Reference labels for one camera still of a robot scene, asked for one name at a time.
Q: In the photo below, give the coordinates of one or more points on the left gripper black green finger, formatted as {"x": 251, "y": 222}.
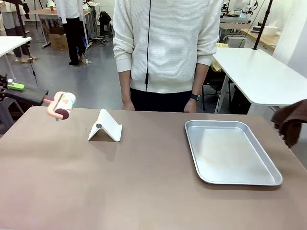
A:
{"x": 15, "y": 86}
{"x": 2, "y": 94}

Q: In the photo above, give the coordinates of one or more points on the pink white lint roller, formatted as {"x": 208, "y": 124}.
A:
{"x": 62, "y": 105}

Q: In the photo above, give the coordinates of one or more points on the dark brown cloth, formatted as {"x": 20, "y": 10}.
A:
{"x": 291, "y": 119}

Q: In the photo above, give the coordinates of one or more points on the person right forearm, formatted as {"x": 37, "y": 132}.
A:
{"x": 125, "y": 86}

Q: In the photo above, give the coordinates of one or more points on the person left forearm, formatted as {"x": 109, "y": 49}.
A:
{"x": 200, "y": 79}

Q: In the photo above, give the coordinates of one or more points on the person right hand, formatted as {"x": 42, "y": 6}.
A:
{"x": 128, "y": 106}

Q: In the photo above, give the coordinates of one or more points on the person left hand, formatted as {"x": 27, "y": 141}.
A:
{"x": 190, "y": 105}

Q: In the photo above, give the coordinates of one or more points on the grey plastic stool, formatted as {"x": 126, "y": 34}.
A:
{"x": 9, "y": 115}

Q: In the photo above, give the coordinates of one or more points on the small white table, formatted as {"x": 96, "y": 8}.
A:
{"x": 12, "y": 44}

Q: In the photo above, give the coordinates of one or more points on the background person beige clothes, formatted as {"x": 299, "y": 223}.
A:
{"x": 16, "y": 31}

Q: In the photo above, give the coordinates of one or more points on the brown cardboard box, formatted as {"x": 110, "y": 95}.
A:
{"x": 58, "y": 40}

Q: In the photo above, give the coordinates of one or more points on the black stand pole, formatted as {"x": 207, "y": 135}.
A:
{"x": 21, "y": 19}

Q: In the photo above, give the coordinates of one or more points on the background person black trousers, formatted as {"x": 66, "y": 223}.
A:
{"x": 72, "y": 31}

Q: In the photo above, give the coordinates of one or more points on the background wooden top table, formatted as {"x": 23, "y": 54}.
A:
{"x": 48, "y": 13}

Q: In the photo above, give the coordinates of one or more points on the red cup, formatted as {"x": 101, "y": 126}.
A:
{"x": 51, "y": 8}

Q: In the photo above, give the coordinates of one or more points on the white folding stand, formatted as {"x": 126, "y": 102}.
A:
{"x": 105, "y": 129}

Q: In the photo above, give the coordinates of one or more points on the black stool with bag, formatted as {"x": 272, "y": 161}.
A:
{"x": 105, "y": 22}

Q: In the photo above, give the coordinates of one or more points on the white knit sweater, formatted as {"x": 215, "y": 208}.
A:
{"x": 165, "y": 45}

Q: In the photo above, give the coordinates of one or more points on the black wristwatch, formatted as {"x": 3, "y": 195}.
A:
{"x": 195, "y": 97}

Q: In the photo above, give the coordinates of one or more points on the yellow cloth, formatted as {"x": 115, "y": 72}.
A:
{"x": 217, "y": 67}

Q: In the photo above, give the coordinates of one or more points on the silver metal tray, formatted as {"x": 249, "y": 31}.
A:
{"x": 235, "y": 153}

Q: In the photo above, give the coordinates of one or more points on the wooden workbench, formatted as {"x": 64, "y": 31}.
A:
{"x": 259, "y": 37}

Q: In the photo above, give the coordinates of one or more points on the black tripod pole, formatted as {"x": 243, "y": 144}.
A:
{"x": 262, "y": 24}

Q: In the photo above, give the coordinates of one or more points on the white paper roll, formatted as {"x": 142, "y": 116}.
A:
{"x": 271, "y": 30}

